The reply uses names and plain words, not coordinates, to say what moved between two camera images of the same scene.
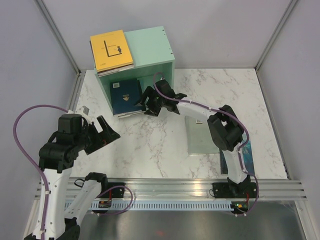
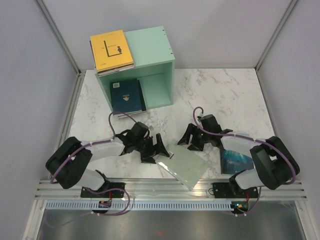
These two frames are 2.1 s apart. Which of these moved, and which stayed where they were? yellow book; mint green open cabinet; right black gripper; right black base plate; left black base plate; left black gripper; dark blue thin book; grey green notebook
Moved: grey green notebook; right black gripper; left black gripper
Stayed: left black base plate; yellow book; dark blue thin book; right black base plate; mint green open cabinet
